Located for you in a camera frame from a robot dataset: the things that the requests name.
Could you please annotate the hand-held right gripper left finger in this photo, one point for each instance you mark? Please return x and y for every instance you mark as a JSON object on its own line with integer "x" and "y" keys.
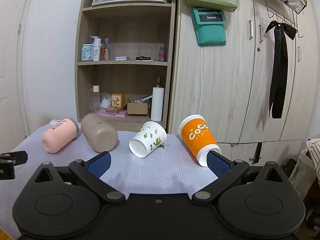
{"x": 100, "y": 164}

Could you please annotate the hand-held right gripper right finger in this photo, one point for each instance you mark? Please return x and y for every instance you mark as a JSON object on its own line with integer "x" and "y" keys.
{"x": 218, "y": 164}

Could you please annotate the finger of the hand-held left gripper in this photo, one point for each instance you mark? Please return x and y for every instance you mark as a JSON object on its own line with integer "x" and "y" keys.
{"x": 15, "y": 157}

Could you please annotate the orange paper cup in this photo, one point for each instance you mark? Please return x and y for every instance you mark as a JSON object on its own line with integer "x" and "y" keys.
{"x": 197, "y": 137}

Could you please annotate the taupe cup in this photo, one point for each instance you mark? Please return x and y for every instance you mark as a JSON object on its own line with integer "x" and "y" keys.
{"x": 98, "y": 132}

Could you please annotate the pink cup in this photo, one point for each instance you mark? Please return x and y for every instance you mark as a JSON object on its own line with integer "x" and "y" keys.
{"x": 58, "y": 136}

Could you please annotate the white floral paper cup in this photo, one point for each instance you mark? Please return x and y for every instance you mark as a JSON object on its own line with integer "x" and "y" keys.
{"x": 147, "y": 140}

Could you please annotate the pink paper pad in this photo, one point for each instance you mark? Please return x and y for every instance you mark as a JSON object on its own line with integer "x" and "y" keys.
{"x": 102, "y": 113}

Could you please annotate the white quilted table cloth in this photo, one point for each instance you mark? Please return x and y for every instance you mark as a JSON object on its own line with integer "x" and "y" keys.
{"x": 155, "y": 170}

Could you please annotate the small brown box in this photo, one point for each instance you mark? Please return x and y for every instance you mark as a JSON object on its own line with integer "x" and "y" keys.
{"x": 113, "y": 109}

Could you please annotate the clear bottle with beige cap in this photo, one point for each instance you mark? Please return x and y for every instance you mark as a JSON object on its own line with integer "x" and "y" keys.
{"x": 96, "y": 100}

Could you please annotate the yellow floral box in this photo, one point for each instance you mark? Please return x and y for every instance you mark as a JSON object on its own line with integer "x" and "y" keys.
{"x": 117, "y": 101}

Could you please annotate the cardboard box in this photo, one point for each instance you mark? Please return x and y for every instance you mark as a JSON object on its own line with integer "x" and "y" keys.
{"x": 137, "y": 108}

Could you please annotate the paper towel roll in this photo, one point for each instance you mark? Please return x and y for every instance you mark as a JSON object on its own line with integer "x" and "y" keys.
{"x": 157, "y": 105}

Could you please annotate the wooden open shelf unit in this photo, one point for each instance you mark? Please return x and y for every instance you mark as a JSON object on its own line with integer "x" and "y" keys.
{"x": 125, "y": 85}

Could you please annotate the light wood wardrobe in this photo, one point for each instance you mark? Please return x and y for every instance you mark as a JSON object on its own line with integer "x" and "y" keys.
{"x": 212, "y": 80}

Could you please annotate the white basket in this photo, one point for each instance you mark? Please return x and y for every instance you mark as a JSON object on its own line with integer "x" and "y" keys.
{"x": 303, "y": 170}

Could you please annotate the checked white cloth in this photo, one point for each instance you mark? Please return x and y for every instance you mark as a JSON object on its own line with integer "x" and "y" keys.
{"x": 314, "y": 152}

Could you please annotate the white door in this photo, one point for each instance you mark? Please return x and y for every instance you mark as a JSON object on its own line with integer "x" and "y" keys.
{"x": 50, "y": 55}

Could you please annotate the flat white tin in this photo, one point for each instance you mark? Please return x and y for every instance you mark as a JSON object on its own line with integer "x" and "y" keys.
{"x": 122, "y": 58}

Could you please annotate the small orange bottle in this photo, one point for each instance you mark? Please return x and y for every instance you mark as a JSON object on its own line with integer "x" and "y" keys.
{"x": 102, "y": 53}

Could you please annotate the white pump bottle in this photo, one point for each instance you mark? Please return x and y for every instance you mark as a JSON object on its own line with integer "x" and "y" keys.
{"x": 96, "y": 51}

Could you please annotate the black ribbon bow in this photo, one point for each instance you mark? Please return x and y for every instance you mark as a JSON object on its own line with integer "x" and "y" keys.
{"x": 278, "y": 67}

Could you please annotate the flat black case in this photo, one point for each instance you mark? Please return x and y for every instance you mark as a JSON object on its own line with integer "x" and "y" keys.
{"x": 143, "y": 58}

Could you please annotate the pink bottle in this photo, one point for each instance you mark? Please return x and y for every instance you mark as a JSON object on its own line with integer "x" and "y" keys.
{"x": 162, "y": 55}

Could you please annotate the teal pouch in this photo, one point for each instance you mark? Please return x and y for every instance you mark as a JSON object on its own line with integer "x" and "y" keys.
{"x": 211, "y": 33}

